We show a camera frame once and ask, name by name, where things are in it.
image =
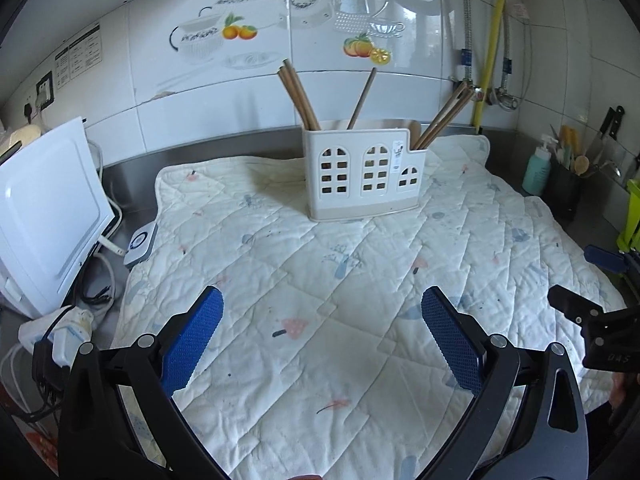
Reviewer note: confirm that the black wall plug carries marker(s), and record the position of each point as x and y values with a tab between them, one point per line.
29	111

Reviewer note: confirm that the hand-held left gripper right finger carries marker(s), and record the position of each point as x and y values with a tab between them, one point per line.
450	345

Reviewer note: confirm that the teal pump soap bottle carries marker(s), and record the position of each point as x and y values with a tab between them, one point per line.
536	172

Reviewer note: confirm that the green plastic object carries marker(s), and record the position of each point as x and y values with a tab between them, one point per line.
630	220

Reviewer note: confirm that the red object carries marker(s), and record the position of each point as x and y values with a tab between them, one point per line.
40	447

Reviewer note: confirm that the black utensil container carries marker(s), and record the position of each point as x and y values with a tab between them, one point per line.
562	190

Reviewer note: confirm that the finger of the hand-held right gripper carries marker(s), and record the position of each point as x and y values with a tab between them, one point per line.
570	302
605	257

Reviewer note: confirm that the beige rounded object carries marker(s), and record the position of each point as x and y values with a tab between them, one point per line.
20	136

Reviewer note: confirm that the white quilted printed mat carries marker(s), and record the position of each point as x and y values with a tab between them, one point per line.
350	310

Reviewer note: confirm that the metal water valve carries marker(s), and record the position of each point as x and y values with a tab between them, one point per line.
472	91
506	100

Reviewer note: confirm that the yellow gas pipe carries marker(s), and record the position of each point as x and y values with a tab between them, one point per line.
492	35

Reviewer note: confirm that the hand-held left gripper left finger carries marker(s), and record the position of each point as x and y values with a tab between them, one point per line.
195	340

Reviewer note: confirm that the white power strip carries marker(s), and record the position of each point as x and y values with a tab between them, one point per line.
67	335

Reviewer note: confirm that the wooden spoon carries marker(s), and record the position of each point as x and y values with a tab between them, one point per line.
581	164

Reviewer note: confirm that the black power adapter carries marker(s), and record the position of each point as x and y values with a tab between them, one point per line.
45	367

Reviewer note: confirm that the wall label sticker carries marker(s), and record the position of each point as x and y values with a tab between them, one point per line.
77	57

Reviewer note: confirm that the wooden chopstick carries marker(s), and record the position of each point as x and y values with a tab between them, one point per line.
435	135
361	100
314	116
447	100
300	96
457	117
287	86
442	118

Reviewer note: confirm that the yellow kitchen utensil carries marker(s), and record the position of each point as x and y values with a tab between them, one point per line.
567	137

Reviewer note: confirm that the white plastic utensil holder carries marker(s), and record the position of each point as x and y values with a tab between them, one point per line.
350	200

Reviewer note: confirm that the small grey white device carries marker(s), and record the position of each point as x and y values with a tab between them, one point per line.
142	245

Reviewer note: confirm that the white countertop appliance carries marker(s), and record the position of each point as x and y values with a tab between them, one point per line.
45	210

